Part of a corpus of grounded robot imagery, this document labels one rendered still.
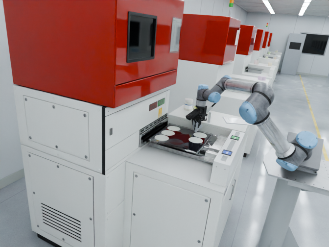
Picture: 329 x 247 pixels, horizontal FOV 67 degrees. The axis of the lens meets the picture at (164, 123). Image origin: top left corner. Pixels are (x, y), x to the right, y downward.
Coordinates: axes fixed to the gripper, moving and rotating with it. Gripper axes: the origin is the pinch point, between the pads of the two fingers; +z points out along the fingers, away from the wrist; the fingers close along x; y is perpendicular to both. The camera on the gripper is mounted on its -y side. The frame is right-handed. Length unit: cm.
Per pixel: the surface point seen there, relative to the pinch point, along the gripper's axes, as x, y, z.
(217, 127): -8.4, 14.6, -3.6
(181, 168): -26.8, -33.2, 9.3
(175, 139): -3.6, -21.5, 1.4
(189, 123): 10.8, 3.3, -1.5
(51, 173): 24, -98, 23
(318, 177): -75, 41, 9
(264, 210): -26, 87, 91
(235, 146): -39.1, -1.3, -4.8
